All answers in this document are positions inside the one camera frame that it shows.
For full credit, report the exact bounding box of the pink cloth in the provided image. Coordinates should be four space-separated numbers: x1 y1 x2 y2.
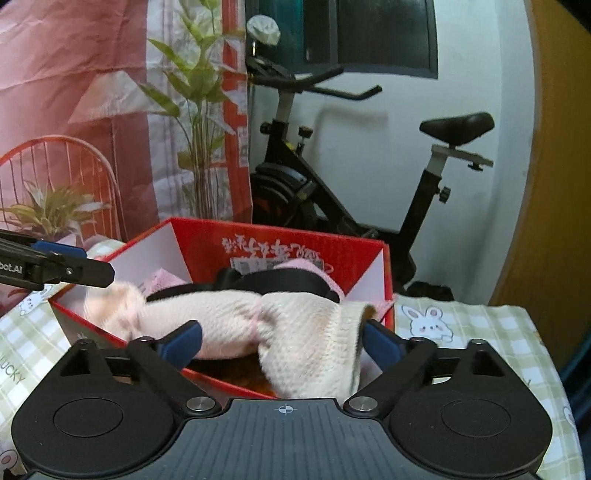
139 269 195 297

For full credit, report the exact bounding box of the black cloth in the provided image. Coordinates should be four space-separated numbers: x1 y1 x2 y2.
147 267 341 304

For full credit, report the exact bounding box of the black exercise bike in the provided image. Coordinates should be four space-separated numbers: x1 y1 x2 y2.
245 53 496 297

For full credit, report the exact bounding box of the checked bunny tablecloth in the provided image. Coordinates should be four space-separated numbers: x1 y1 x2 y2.
0 237 581 480

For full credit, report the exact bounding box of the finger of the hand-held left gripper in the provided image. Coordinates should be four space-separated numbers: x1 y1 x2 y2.
31 239 88 260
45 253 116 289

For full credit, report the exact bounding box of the pink towel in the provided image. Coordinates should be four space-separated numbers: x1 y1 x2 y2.
276 257 398 320

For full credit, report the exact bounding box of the printed plant backdrop cloth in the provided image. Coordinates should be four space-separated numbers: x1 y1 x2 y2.
0 0 254 246

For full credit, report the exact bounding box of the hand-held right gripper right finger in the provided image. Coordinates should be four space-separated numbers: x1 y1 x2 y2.
344 318 533 417

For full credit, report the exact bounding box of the cream towel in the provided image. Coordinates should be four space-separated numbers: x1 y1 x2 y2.
83 281 376 400

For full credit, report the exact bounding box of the dark window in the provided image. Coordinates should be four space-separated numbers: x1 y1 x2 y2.
245 0 438 80

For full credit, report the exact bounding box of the red cardboard box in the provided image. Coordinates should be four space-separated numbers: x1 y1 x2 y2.
48 218 396 400

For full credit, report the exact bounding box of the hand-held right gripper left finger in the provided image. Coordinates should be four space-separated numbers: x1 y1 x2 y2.
60 320 221 417

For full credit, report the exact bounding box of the white cloth on handlebar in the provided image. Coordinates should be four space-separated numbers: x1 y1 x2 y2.
246 15 282 46

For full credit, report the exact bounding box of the wooden door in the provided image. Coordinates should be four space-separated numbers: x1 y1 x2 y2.
489 0 591 371

